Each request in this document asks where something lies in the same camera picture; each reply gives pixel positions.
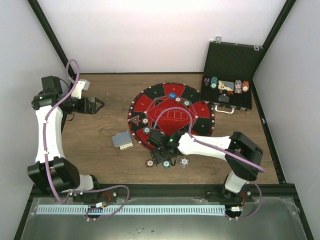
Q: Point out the teal chips in case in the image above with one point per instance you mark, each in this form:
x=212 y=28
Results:
x=213 y=82

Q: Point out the purple chips in case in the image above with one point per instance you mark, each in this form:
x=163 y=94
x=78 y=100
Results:
x=206 y=81

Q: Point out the orange chips in case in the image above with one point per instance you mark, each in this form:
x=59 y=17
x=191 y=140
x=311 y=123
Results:
x=245 y=86

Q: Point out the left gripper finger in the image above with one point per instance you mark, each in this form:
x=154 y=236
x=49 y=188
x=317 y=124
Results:
x=99 y=103
x=99 y=110

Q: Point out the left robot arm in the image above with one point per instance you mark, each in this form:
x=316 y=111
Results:
x=51 y=169

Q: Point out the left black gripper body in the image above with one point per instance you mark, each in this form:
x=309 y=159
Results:
x=83 y=109

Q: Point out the blue round blind button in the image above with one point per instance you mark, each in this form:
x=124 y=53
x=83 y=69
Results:
x=172 y=95

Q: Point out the light blue slotted rail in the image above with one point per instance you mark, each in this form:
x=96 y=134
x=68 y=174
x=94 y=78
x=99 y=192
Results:
x=202 y=210

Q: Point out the red poker chip stack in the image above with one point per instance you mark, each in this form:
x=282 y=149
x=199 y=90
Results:
x=149 y=163

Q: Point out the white card deck box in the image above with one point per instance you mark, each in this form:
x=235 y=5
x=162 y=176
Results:
x=126 y=146

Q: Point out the card box in case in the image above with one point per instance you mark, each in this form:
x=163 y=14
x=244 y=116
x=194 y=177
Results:
x=225 y=85

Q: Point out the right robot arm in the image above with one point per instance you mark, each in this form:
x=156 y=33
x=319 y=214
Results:
x=242 y=155

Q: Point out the black poker chip case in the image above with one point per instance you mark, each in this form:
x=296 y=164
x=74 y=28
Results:
x=230 y=62

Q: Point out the teal poker chip stack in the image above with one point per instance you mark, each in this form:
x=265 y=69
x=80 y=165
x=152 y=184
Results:
x=166 y=164

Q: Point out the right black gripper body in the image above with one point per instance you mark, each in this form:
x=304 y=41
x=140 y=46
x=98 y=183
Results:
x=162 y=157

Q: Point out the grey chips in case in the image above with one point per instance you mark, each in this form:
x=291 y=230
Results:
x=238 y=87

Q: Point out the black round button in case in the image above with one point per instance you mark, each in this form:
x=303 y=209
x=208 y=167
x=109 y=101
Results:
x=224 y=98

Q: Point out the round red black poker mat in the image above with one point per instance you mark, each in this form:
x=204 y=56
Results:
x=166 y=115

